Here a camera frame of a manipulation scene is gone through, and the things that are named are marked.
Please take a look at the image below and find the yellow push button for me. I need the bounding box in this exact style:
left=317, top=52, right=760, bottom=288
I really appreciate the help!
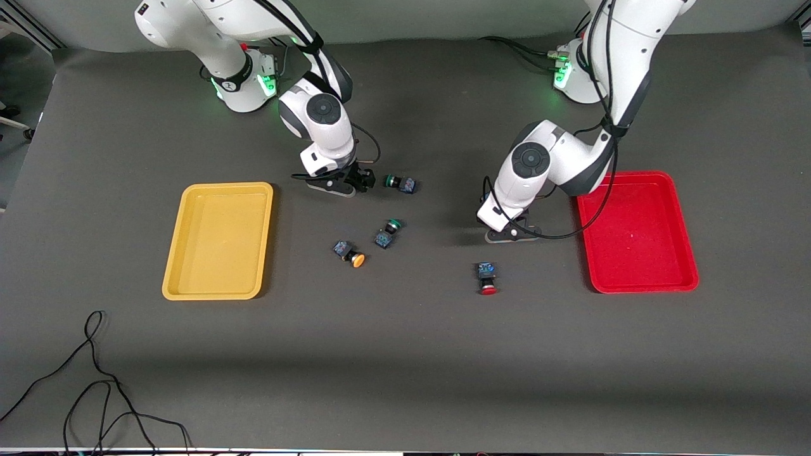
left=333, top=239, right=366, bottom=269

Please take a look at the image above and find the black left base cable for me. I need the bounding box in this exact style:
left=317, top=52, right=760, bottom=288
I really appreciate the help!
left=478, top=36, right=558, bottom=58
left=514, top=46, right=559, bottom=70

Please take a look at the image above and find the red push button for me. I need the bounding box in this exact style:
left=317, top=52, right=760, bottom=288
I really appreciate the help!
left=477, top=262, right=499, bottom=296

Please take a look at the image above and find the black right base cable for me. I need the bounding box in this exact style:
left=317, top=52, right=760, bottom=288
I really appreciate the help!
left=269, top=38, right=289, bottom=83

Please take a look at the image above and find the thin black loose cable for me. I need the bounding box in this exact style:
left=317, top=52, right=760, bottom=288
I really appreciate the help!
left=0, top=310, right=191, bottom=456

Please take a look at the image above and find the aluminium frame rail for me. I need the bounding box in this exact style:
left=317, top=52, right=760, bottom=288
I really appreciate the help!
left=0, top=13, right=66, bottom=53

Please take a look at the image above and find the dark grey table mat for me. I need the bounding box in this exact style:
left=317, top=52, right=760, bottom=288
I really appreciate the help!
left=0, top=25, right=811, bottom=453

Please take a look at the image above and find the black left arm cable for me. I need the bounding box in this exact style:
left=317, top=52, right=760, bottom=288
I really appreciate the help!
left=483, top=0, right=635, bottom=241

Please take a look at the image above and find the yellow plastic tray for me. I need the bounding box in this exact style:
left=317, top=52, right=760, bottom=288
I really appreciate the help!
left=162, top=182, right=274, bottom=301

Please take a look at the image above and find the black base cable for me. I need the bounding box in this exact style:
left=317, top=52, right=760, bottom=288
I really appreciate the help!
left=269, top=38, right=289, bottom=83
left=478, top=36, right=558, bottom=58
left=514, top=46, right=559, bottom=70

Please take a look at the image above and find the red plastic tray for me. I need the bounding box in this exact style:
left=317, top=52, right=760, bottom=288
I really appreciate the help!
left=575, top=171, right=699, bottom=295

